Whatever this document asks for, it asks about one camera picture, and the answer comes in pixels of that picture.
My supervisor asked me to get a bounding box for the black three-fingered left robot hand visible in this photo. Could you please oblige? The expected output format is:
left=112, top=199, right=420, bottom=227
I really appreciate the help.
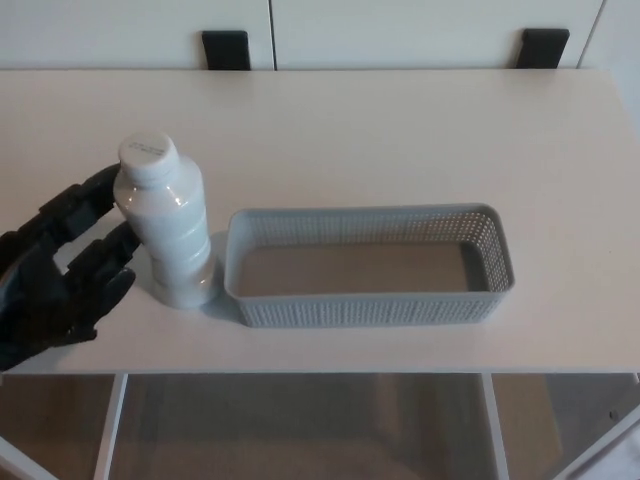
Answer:
left=0, top=162, right=144, bottom=374

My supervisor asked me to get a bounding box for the grey perforated plastic basket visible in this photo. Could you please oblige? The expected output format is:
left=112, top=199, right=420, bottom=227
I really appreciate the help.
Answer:
left=222, top=202, right=516, bottom=330

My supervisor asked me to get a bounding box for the white cabinet front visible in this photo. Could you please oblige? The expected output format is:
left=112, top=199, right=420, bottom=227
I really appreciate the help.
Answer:
left=0, top=0, right=640, bottom=71

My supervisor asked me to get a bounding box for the white plastic bottle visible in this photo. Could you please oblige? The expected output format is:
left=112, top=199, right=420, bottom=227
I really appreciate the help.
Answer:
left=112, top=129, right=217, bottom=309

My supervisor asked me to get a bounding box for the white metal desk leg frame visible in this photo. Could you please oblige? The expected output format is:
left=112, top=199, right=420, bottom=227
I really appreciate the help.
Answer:
left=0, top=372, right=130, bottom=480
left=480, top=372, right=640, bottom=480

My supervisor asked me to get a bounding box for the black desk clamp bracket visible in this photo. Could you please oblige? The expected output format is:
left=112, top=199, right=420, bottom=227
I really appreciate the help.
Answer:
left=519, top=28, right=570, bottom=69
left=201, top=30, right=250, bottom=71

